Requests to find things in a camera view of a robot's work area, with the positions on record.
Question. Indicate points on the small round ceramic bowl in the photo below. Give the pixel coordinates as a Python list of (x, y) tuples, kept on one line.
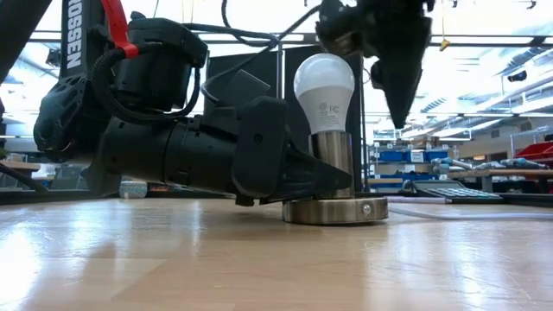
[(133, 190)]

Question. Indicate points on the black calculator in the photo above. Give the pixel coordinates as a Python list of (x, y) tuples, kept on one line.
[(462, 193)]

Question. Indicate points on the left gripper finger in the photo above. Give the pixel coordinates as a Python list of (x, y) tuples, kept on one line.
[(315, 177), (289, 199)]

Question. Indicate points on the black divider panel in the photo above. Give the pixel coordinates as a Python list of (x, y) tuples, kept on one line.
[(259, 65), (356, 129)]

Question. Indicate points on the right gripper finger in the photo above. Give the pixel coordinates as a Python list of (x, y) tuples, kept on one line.
[(402, 78), (339, 36)]

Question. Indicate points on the brushed metal lamp base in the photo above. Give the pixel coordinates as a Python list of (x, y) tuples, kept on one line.
[(334, 211)]

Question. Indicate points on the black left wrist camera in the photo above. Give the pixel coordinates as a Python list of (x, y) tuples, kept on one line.
[(246, 88)]

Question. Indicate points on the wooden workbench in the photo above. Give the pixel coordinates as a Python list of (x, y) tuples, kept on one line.
[(19, 166), (518, 173)]

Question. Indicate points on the red storage bin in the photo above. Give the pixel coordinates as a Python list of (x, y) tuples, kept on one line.
[(535, 152)]

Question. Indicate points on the black ceiling-hung device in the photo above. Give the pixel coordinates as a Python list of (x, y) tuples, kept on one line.
[(517, 76), (52, 58)]

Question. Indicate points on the blue storage bin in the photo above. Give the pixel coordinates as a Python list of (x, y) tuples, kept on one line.
[(394, 156), (437, 155)]

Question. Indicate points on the white lightbulb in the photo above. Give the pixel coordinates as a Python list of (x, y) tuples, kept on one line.
[(324, 90)]

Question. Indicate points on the purple white pen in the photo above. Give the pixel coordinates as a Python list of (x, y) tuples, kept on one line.
[(417, 200)]

